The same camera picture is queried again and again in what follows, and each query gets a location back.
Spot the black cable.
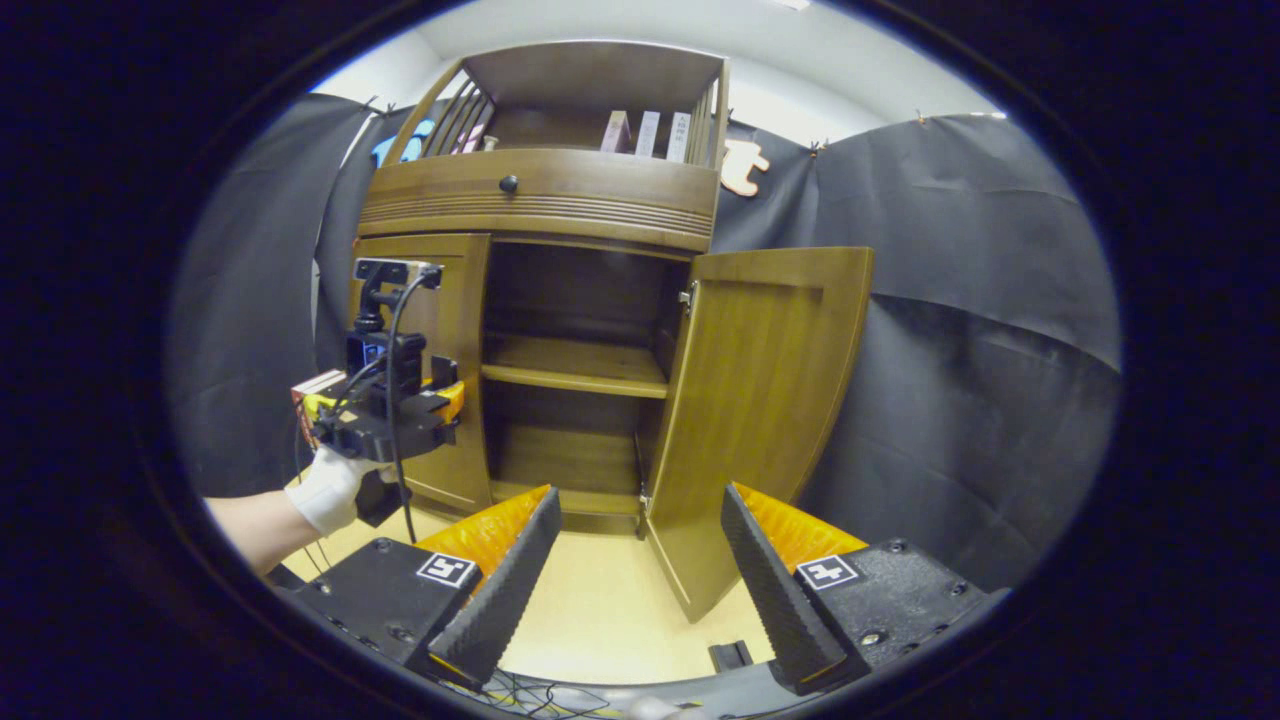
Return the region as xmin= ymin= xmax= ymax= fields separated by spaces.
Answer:
xmin=383 ymin=264 xmax=445 ymax=547

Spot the wooden double-door shoe cabinet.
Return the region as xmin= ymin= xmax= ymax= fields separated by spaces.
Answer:
xmin=350 ymin=40 xmax=732 ymax=537

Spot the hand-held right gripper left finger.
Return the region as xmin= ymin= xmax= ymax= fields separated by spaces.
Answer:
xmin=284 ymin=484 xmax=564 ymax=692

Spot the red white book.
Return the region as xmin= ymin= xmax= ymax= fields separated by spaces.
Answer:
xmin=289 ymin=368 xmax=349 ymax=447

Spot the black backdrop cloth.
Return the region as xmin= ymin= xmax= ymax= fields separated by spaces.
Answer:
xmin=165 ymin=92 xmax=1123 ymax=593

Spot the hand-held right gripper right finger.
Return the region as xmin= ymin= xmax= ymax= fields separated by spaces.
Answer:
xmin=719 ymin=482 xmax=1007 ymax=697

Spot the wooden inner shelf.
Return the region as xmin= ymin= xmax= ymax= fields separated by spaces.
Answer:
xmin=480 ymin=334 xmax=670 ymax=400

